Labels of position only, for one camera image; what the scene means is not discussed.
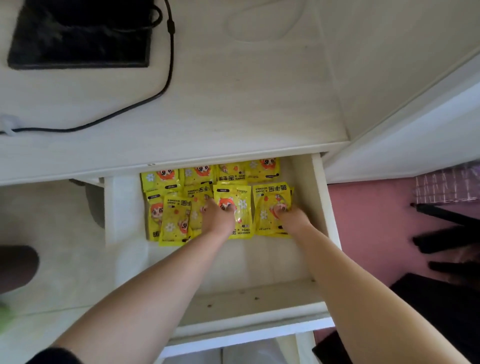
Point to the dark brown round object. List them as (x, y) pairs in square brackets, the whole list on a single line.
[(17, 267)]

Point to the person's right hand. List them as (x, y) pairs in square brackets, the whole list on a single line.
[(294, 221)]

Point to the person's left forearm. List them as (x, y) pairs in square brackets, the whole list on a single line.
[(150, 300)]

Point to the person's left fingers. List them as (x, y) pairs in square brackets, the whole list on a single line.
[(206, 208)]

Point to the person's left hand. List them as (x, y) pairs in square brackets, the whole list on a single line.
[(219, 221)]

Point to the black sleeve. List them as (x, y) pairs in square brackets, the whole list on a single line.
[(56, 357)]

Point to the black cloth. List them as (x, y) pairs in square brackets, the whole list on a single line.
[(431, 318)]

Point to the yellow cartoon print sachet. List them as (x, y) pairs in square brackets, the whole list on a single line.
[(242, 204), (264, 197)]

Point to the person's right forearm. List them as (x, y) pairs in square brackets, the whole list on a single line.
[(360, 300)]

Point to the black flat pad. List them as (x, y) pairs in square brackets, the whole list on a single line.
[(80, 35)]

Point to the white wooden drawer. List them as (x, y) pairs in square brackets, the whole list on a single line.
[(247, 262)]

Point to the person's right fingers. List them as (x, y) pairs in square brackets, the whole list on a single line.
[(280, 210)]

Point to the pile of yellow packets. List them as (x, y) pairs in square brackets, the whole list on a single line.
[(172, 217)]

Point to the green object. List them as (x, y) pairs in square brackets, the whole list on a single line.
[(4, 317)]

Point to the pink checkered fabric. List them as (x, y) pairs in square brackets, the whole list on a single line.
[(448, 184)]

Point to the black chair frame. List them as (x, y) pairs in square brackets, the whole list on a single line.
[(446, 240)]

